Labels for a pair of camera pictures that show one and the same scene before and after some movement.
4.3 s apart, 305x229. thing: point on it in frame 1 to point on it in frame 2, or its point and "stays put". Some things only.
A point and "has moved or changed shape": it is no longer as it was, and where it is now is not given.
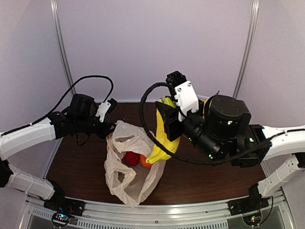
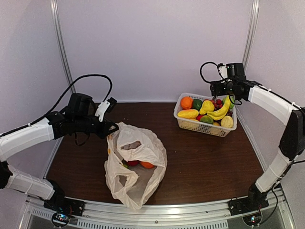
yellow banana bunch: x=161 y=134 has moved or changed shape
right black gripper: x=168 y=114 to x=214 y=86
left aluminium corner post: x=55 y=7 stays put
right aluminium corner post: x=253 y=26 stays put
